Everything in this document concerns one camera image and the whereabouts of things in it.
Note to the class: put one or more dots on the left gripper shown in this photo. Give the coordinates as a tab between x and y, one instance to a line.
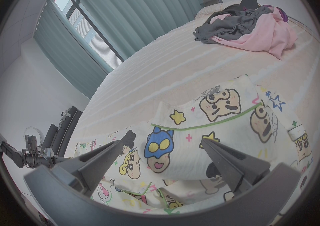
48	157

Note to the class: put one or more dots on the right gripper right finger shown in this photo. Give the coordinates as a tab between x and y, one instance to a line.
237	170

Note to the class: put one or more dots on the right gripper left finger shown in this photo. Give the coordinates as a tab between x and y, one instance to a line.
100	162

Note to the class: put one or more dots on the white printed pyjama top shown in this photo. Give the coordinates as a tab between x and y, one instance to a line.
195	130

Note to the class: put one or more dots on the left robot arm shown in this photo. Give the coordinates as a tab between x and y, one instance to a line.
15	155

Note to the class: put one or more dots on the bed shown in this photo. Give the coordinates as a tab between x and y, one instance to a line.
187	57

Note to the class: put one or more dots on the pile of clothes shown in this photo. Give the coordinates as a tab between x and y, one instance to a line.
250	29

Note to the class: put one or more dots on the blue-green curtain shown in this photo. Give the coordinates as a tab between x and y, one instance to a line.
70	54
140	2

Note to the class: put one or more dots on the window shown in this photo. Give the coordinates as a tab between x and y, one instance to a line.
92	32

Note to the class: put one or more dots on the pale pink pillow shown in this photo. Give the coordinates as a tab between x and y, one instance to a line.
207	11

